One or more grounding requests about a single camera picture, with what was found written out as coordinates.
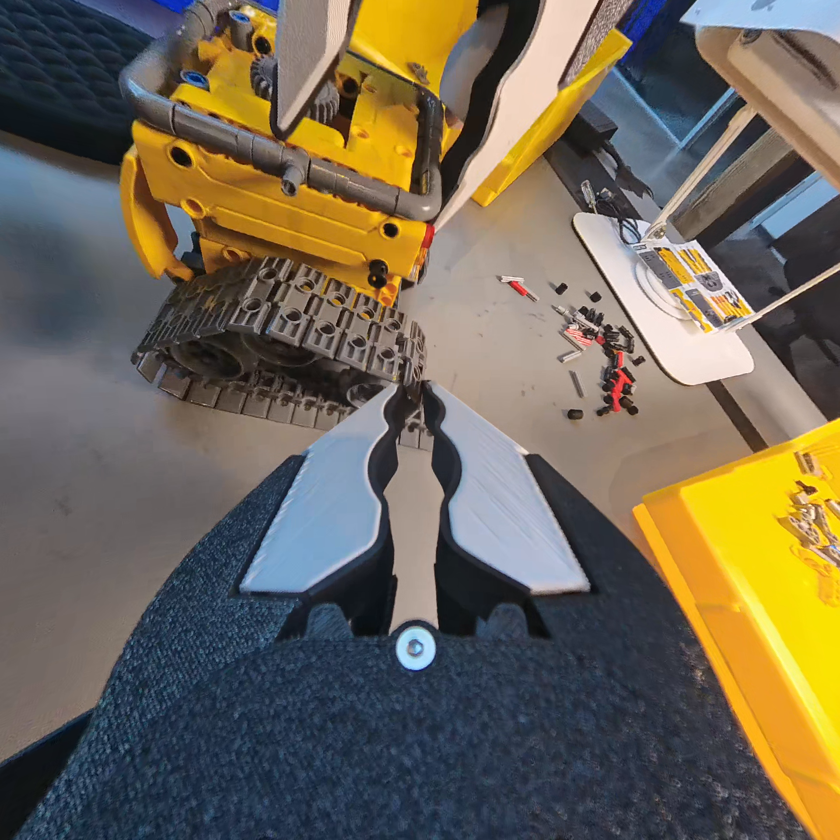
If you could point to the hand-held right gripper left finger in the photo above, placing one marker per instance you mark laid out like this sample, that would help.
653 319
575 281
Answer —
322 519

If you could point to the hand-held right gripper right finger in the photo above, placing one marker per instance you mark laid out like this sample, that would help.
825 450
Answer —
512 519

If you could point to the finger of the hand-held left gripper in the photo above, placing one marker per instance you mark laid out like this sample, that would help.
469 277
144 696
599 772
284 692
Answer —
313 53
525 92

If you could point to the yellow toy brick bulldozer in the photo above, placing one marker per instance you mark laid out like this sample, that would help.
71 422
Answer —
302 197

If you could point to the yellow storage bin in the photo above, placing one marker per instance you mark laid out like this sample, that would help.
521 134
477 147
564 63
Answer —
551 112
735 604

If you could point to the black power adapter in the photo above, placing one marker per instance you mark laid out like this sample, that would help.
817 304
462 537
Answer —
591 121

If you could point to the pile of small brick pins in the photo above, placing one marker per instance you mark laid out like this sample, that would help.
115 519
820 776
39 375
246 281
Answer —
604 355

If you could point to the black quilted wrist rest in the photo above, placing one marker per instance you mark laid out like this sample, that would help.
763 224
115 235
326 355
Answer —
66 66

